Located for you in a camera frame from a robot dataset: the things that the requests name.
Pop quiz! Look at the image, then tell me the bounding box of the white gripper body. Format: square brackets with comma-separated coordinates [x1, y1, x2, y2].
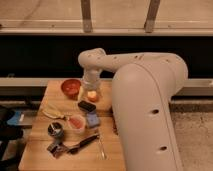
[82, 69, 101, 91]

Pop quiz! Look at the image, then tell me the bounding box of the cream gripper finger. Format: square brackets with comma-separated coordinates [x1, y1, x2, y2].
[77, 86, 84, 101]
[96, 88, 102, 100]

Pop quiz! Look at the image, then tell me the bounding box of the blue sponge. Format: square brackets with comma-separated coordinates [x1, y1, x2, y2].
[86, 111, 100, 128]

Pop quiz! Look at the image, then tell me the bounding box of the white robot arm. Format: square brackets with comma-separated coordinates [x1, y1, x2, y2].
[78, 48, 188, 171]

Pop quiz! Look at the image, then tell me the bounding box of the orange apple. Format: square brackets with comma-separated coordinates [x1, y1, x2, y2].
[87, 91, 99, 102]

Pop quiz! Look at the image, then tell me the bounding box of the black rectangular block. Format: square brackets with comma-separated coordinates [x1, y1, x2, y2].
[78, 101, 96, 112]

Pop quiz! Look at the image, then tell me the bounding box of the red bowl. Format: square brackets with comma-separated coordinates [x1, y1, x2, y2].
[61, 79, 81, 99]

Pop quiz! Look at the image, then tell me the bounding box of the pink plastic cup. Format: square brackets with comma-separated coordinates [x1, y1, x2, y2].
[68, 115, 86, 134]

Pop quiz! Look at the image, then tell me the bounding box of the yellow banana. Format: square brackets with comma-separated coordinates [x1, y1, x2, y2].
[42, 103, 66, 120]

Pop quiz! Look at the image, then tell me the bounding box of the purple grape bunch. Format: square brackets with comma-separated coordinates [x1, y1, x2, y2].
[112, 117, 118, 135]

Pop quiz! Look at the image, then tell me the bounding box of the round metal can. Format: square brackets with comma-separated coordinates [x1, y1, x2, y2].
[48, 122, 64, 138]

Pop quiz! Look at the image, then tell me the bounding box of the small metal clip tool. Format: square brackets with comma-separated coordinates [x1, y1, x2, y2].
[47, 140, 68, 158]

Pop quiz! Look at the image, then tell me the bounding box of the blue object on floor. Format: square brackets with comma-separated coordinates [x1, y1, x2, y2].
[7, 109, 38, 128]

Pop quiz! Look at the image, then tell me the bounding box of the black chair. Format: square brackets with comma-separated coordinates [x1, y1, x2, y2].
[0, 105, 23, 171]

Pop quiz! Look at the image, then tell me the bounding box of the black handled spatula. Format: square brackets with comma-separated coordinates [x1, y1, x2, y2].
[68, 135, 98, 154]

